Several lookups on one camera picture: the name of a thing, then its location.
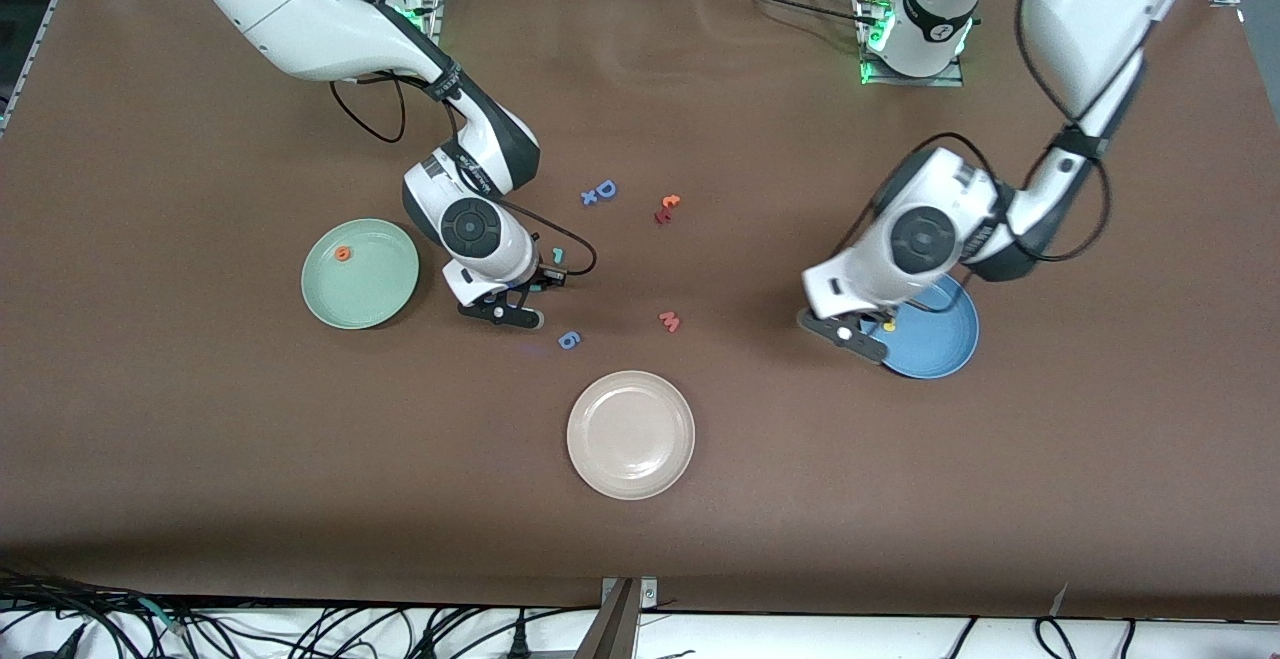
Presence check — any blue plate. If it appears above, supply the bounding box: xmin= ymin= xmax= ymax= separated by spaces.
xmin=880 ymin=274 xmax=980 ymax=380

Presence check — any mint green plate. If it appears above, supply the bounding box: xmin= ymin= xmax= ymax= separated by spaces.
xmin=301 ymin=218 xmax=421 ymax=331

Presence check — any beige plate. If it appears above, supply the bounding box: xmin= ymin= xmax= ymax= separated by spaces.
xmin=566 ymin=370 xmax=696 ymax=501

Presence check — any brown table cover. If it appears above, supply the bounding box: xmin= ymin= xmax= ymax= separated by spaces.
xmin=0 ymin=0 xmax=1280 ymax=620

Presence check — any aluminium profile bar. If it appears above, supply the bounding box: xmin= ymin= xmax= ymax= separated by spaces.
xmin=573 ymin=579 xmax=641 ymax=659

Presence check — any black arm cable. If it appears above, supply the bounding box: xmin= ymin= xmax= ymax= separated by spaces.
xmin=850 ymin=0 xmax=1113 ymax=315
xmin=330 ymin=77 xmax=599 ymax=280

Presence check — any metal corner bracket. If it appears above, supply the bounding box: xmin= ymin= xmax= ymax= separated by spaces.
xmin=600 ymin=576 xmax=659 ymax=610

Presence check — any teal tipped floor cable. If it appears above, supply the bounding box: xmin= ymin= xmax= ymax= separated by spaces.
xmin=135 ymin=597 xmax=191 ymax=637

